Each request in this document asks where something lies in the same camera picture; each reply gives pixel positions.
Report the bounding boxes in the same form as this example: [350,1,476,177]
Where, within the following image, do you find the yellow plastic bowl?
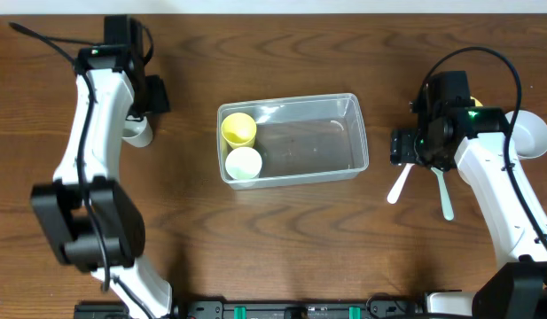
[471,96,483,107]

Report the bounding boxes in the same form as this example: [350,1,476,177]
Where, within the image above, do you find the clear plastic container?
[216,93,369,191]

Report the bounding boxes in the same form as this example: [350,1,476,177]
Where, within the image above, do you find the white plastic fork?
[387,163,415,205]

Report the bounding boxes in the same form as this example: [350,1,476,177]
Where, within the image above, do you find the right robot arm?
[390,102,547,318]

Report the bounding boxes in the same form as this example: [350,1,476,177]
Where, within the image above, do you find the yellow plastic cup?
[221,113,257,149]

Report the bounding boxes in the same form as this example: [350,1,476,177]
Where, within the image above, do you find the green plastic spoon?
[431,167,454,222]

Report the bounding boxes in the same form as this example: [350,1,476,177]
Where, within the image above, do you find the white plastic bowl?
[456,161,470,185]

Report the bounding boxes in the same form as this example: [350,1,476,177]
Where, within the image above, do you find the white plastic cup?
[225,147,262,180]

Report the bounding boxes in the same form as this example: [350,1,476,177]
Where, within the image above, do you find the grey plastic cup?
[122,117,153,148]

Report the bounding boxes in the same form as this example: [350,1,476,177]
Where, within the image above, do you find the grey plastic bowl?
[512,110,547,160]

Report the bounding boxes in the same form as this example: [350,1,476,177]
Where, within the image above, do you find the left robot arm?
[31,44,172,318]

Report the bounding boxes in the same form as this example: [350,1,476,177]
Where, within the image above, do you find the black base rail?
[73,295,429,319]

